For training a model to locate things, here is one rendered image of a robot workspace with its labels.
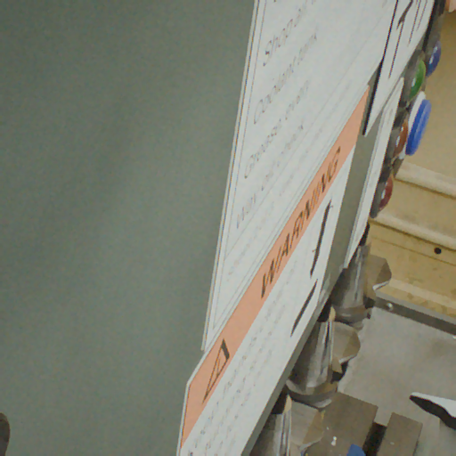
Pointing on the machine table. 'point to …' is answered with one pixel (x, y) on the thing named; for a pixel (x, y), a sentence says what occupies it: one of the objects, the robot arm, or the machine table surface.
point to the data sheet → (288, 121)
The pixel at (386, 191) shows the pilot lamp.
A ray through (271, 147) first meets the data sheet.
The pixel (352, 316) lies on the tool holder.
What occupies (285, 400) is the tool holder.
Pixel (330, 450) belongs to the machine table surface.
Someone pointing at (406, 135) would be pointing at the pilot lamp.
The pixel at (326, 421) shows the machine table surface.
